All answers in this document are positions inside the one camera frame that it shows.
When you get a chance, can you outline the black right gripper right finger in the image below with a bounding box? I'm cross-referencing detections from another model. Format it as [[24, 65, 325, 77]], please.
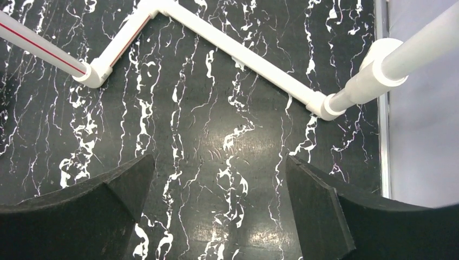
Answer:
[[285, 156, 458, 259]]

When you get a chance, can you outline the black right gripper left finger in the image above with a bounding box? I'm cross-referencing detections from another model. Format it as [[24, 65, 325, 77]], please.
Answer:
[[1, 154, 155, 259]]

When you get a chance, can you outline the white PVC pipe frame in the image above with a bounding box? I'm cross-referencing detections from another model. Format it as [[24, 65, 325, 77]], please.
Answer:
[[1, 1, 458, 121]]

